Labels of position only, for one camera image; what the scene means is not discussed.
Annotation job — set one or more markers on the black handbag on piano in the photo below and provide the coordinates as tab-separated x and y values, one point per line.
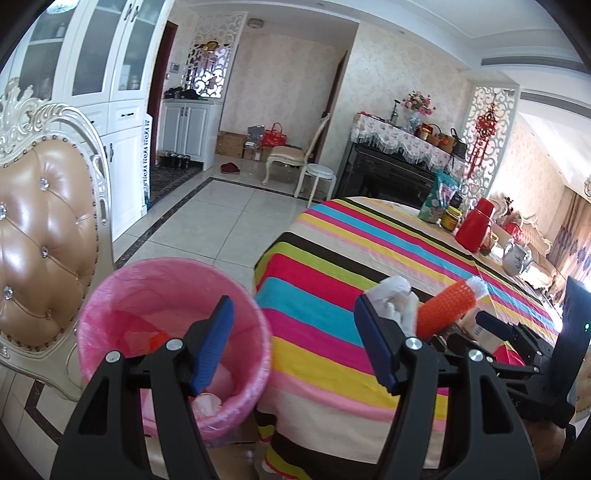
460	147

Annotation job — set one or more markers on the red chinese knot ornament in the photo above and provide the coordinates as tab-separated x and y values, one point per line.
485	126

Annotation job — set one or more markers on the black upright piano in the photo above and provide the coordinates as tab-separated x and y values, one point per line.
367	171

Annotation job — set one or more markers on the yellow lid glass jar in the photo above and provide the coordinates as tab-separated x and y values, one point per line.
451	219

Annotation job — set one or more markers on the colourful striped tablecloth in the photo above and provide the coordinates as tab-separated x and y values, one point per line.
323	414

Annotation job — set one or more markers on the pink flower bouquet vase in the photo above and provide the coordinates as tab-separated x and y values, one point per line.
419	106

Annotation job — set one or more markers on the teal snack bag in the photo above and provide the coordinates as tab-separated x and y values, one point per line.
443	190

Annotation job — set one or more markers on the floral lace piano cover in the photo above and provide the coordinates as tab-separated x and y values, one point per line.
391	140

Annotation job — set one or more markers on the orange foam fruit net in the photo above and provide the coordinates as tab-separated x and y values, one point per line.
156	341

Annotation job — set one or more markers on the white glass door cabinet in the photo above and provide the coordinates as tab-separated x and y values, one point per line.
99	57

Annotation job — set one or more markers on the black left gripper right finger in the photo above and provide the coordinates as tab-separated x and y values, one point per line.
484	436

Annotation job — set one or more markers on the white low shoe cabinet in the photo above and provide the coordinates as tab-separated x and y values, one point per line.
190	128

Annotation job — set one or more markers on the white round stool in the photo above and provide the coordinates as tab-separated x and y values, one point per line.
317	172

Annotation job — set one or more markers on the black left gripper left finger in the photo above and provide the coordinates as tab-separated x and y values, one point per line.
104	438

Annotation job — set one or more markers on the cardboard box on floor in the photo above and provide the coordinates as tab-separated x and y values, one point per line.
230	144

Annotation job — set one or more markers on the cream dining chair far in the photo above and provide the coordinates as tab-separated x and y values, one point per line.
292	156

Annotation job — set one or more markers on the pink lined trash bin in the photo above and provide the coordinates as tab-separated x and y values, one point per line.
167	295

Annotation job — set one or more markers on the red thermos jug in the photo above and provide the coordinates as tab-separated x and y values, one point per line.
475	227

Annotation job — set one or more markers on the crumpled white tissue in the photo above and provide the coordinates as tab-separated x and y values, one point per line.
393	299

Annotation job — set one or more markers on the rolled orange foam net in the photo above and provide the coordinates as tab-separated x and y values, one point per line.
449	306

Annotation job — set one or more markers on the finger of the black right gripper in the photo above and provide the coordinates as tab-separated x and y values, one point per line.
572	343
523	342

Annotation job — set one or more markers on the ornate tan leather chair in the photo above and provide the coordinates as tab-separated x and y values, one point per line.
56	241

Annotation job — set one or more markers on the red gift bag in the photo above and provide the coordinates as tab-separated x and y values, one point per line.
274	136

